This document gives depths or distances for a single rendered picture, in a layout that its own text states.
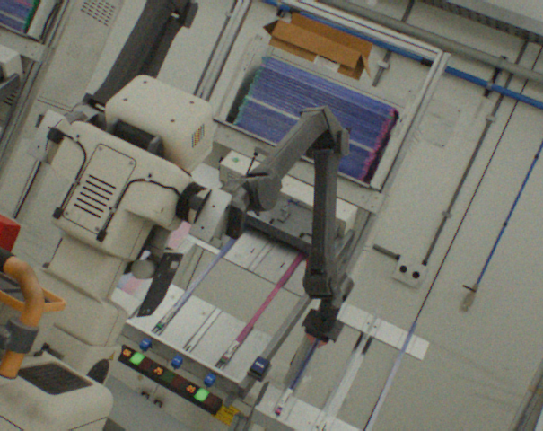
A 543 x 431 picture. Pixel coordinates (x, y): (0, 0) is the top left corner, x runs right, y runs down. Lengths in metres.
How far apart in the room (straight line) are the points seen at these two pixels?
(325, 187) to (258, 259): 0.57
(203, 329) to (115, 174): 0.83
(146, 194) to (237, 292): 2.73
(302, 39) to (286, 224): 0.86
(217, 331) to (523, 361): 2.09
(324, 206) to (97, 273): 0.64
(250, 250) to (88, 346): 0.96
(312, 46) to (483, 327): 1.73
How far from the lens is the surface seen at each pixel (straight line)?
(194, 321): 2.40
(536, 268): 4.09
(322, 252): 2.03
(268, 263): 2.55
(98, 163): 1.70
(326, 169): 2.06
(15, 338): 1.37
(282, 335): 2.37
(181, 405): 2.69
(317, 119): 2.02
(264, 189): 1.76
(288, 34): 3.16
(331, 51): 3.11
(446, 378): 4.14
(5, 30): 3.35
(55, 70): 3.43
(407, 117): 2.64
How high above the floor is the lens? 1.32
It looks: 4 degrees down
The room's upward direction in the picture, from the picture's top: 24 degrees clockwise
